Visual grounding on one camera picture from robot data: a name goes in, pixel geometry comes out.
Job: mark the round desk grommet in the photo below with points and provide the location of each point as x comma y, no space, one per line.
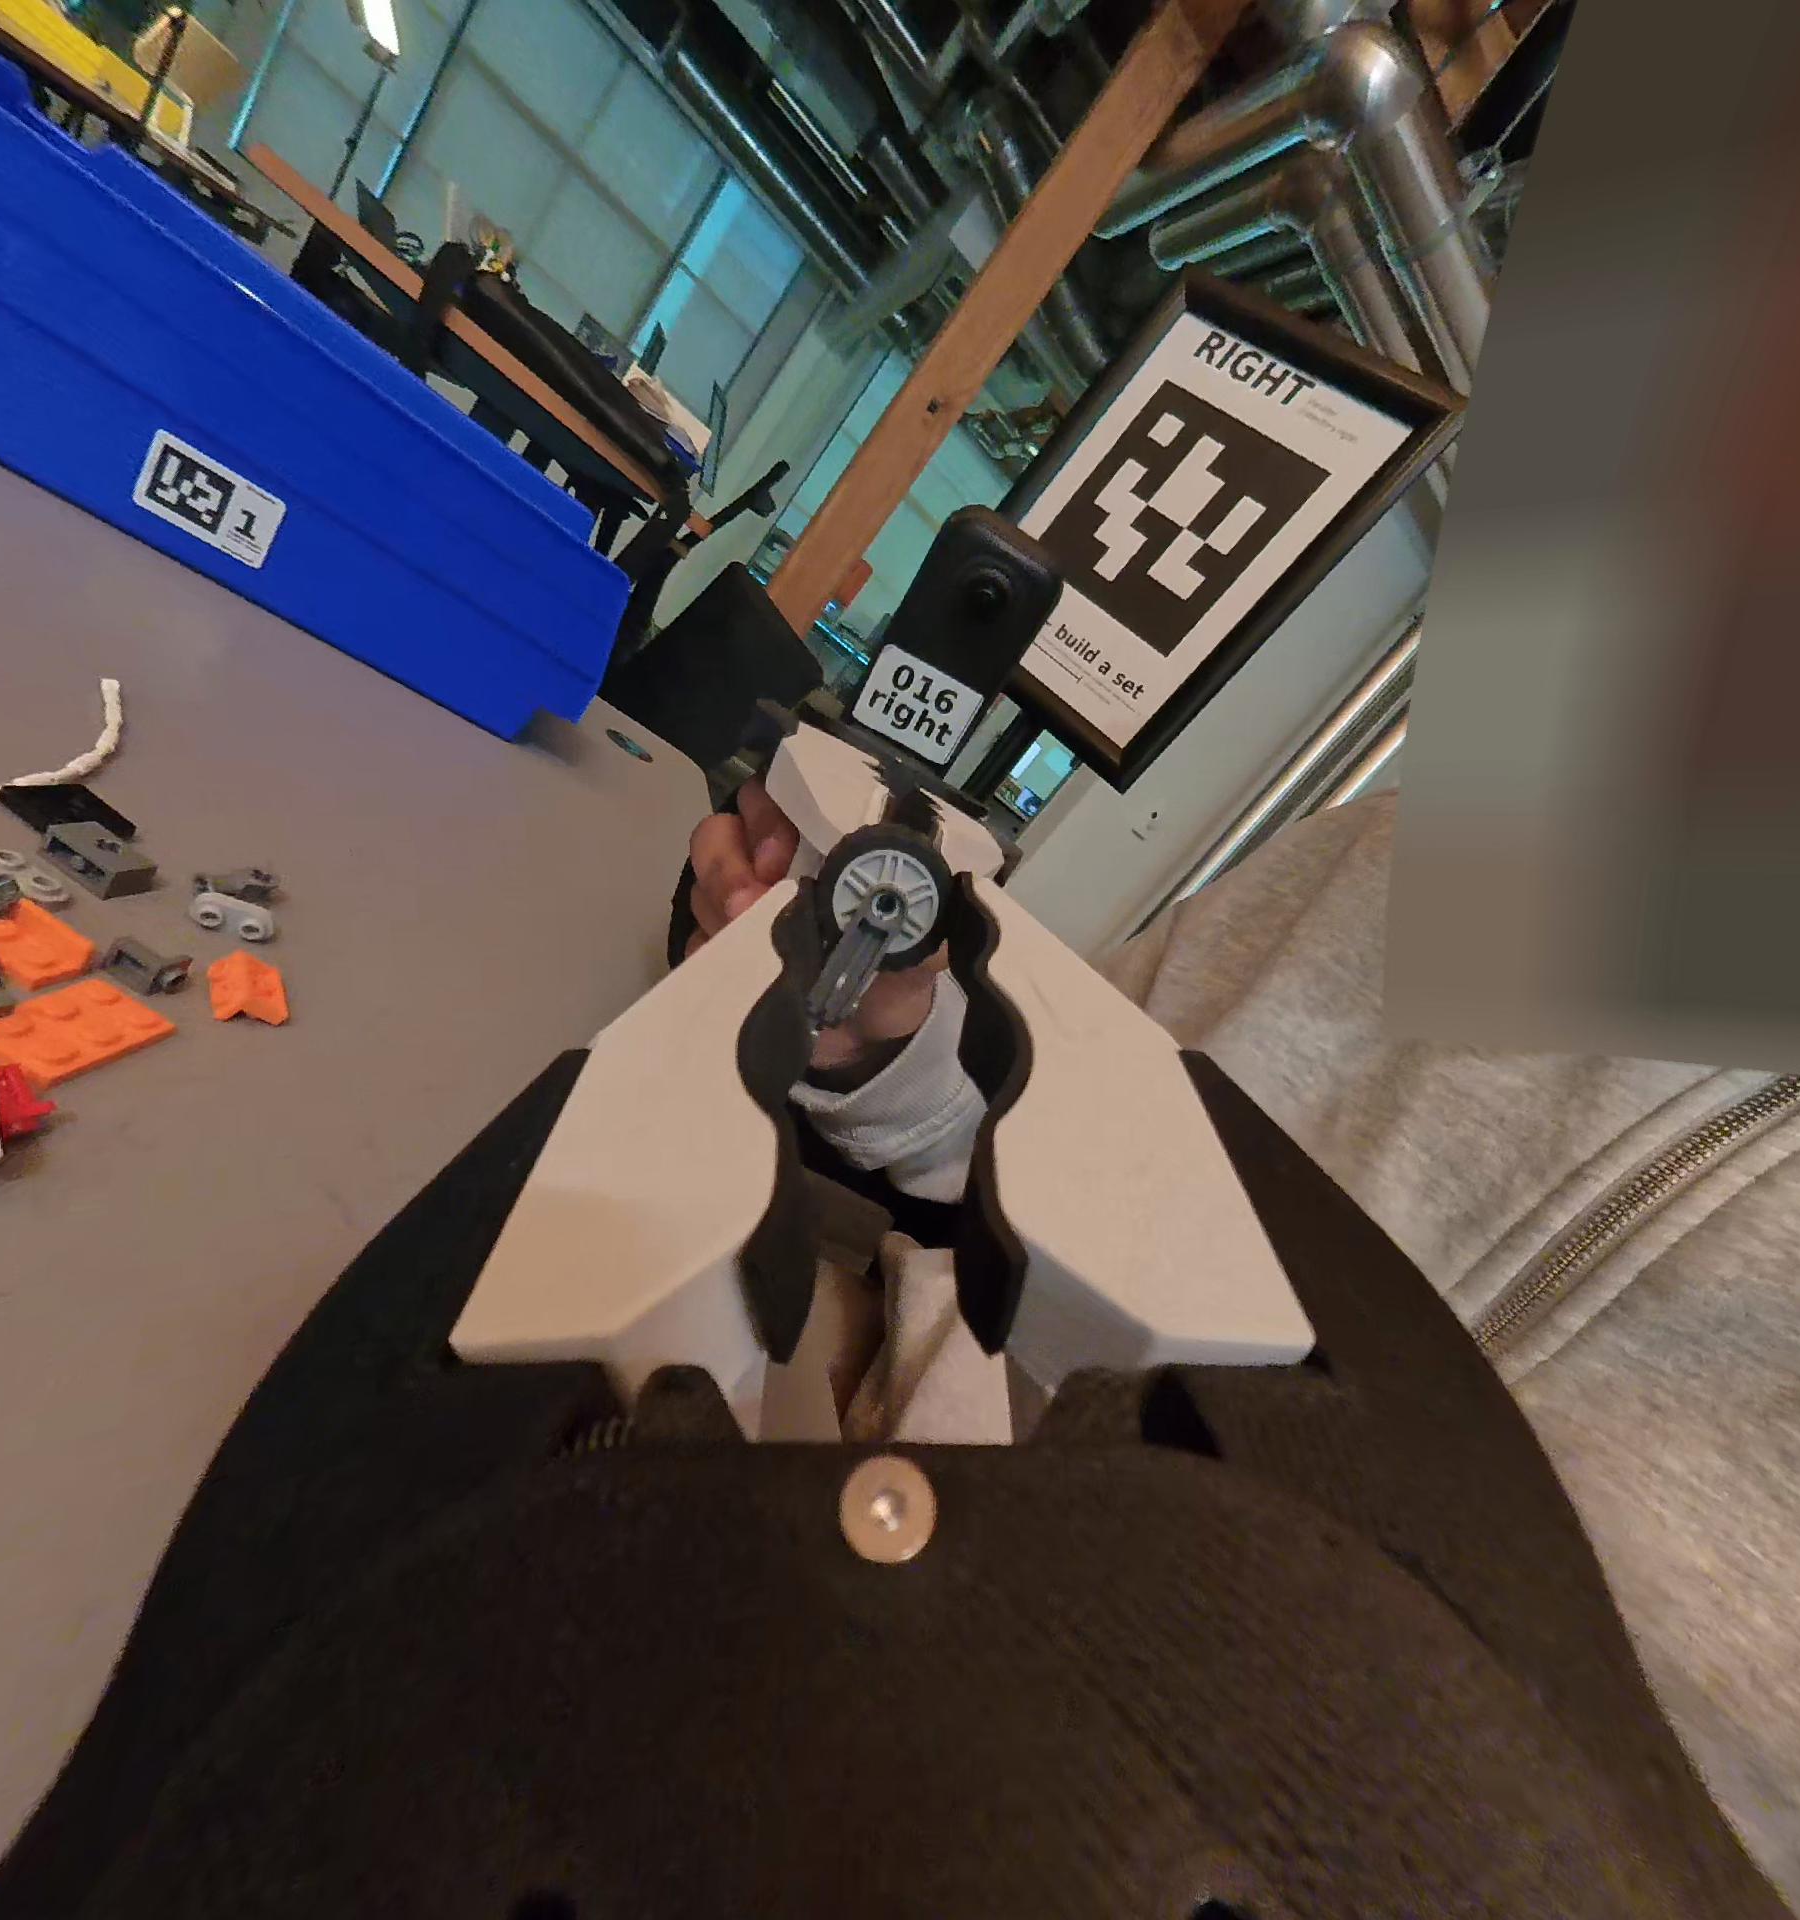
629,742

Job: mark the dark grey lego axle connector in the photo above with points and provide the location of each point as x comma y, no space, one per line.
839,976

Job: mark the grey rounded lego plate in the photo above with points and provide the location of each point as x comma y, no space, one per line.
30,875

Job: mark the wooden desk with black gear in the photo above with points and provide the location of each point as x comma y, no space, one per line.
465,331

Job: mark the dark grey lego brick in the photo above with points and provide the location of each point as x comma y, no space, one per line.
98,862

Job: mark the black office chair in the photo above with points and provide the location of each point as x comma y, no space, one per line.
705,677

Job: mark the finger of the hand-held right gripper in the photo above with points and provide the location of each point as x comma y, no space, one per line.
825,789
977,845

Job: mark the light panel on stand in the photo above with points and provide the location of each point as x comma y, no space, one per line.
378,24

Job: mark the person's right hand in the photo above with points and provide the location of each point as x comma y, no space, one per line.
727,878

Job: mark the large orange lego plate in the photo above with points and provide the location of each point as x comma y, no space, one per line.
67,1031

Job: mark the slanted wooden beam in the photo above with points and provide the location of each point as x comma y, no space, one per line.
989,331

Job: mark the yellow box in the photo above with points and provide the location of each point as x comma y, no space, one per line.
61,44

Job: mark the small dark grey lego piece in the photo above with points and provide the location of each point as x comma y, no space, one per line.
141,966

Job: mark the person's grey hoodie torso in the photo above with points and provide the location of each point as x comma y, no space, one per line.
1590,1351

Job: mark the small orange lego wedge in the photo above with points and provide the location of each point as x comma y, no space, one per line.
248,990

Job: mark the light grey two-hole lego piece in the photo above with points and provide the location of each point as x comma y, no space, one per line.
232,913

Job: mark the silver metal rail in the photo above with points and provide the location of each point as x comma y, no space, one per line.
1289,765

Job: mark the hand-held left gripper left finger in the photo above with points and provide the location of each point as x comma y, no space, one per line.
615,1199

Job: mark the silver ventilation ducts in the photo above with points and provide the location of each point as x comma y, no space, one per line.
1366,150

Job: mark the medium orange lego wedge plate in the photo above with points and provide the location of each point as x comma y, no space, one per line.
33,947

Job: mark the person's right forearm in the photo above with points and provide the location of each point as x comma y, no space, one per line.
906,1118

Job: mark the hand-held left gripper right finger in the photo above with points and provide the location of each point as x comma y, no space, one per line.
1139,1199

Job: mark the black lego wheel grey hub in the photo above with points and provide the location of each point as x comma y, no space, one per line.
885,892

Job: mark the framed black white marker sign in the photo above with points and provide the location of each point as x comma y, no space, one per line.
1231,495

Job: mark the dark grey lego clip piece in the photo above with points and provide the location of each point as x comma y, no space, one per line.
237,881

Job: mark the black square lego plate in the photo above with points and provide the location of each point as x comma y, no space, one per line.
67,812

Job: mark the large blue plastic bin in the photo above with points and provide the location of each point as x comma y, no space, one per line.
314,450

